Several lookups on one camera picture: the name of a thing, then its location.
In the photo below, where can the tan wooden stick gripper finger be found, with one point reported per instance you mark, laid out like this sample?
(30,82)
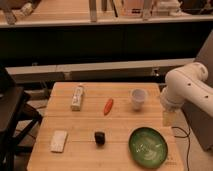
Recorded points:
(168,118)

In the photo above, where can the black eraser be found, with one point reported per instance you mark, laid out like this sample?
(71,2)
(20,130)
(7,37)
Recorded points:
(99,138)

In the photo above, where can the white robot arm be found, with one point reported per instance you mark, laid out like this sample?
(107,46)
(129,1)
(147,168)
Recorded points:
(186,83)

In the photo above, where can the green plate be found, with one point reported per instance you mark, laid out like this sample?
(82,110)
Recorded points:
(147,147)

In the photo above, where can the white plastic cup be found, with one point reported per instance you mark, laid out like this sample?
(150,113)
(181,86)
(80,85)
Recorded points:
(138,97)

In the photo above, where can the orange carrot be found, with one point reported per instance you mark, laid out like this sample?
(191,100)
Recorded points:
(108,106)

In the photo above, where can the white sponge block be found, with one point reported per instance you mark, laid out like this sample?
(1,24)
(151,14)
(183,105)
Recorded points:
(58,141)

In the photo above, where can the black chair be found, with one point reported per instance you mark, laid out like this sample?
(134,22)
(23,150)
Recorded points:
(17,118)

